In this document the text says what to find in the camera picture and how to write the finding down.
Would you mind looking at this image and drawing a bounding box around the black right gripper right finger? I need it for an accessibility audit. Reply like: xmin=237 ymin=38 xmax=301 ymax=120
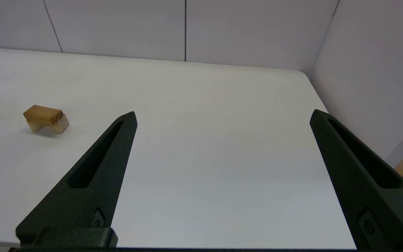
xmin=309 ymin=109 xmax=403 ymax=250

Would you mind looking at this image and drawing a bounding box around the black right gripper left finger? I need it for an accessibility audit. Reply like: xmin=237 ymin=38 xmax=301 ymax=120
xmin=15 ymin=111 xmax=138 ymax=247

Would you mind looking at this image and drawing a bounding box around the rectangular wooden building block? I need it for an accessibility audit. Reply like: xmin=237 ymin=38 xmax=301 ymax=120
xmin=23 ymin=105 xmax=64 ymax=127

